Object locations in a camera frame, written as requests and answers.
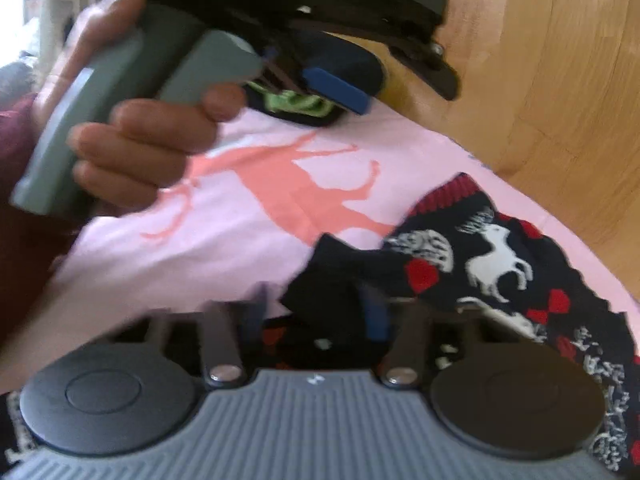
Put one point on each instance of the pink bedsheet with deer print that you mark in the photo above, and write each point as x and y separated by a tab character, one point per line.
249	212

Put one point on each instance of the black red patterned reindeer sock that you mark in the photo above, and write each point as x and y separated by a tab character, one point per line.
480	257

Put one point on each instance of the black and green folded clothes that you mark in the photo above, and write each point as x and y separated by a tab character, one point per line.
289	106

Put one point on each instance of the wooden bed headboard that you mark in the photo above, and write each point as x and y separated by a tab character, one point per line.
547	122

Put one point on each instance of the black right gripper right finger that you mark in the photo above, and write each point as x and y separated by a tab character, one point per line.
399	329

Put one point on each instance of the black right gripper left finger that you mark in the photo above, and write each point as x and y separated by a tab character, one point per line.
231	338

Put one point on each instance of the person's left hand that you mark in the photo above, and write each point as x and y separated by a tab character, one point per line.
145	145

